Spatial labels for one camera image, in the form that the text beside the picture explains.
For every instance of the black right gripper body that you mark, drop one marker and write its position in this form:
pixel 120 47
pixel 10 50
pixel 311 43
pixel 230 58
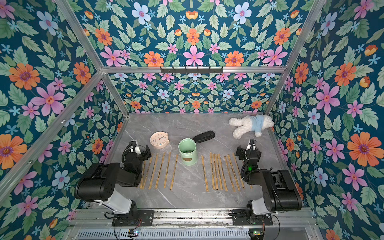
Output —
pixel 252 151

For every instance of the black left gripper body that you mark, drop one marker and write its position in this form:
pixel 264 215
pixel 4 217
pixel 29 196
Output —
pixel 142 157

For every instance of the tan paper straw fourteenth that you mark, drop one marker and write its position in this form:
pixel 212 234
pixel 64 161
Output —
pixel 234 173

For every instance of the tan paper straw fifteenth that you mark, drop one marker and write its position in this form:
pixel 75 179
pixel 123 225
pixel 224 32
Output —
pixel 238 169

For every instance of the tan paper straw eleventh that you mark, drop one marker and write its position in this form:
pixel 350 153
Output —
pixel 220 185

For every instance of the tan paper straw seventeenth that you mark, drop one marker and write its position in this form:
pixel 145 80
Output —
pixel 204 173

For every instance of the tan paper straw thirteenth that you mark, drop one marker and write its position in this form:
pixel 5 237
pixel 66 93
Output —
pixel 229 173

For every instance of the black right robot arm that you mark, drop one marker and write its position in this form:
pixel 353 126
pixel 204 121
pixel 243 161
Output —
pixel 279 192

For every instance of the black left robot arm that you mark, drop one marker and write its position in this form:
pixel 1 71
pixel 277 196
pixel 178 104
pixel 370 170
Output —
pixel 98 183

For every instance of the round beige kitchen timer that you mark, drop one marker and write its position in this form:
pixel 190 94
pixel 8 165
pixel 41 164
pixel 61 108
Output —
pixel 159 140

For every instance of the white plush toy blue shirt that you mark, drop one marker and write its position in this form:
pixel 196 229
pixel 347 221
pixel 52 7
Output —
pixel 256 124

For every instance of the light green metal cup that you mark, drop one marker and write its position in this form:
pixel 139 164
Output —
pixel 188 151

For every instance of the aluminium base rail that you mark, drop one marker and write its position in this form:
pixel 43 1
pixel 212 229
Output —
pixel 192 224

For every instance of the black wall hook rail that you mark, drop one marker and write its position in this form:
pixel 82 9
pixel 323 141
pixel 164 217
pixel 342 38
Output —
pixel 191 70

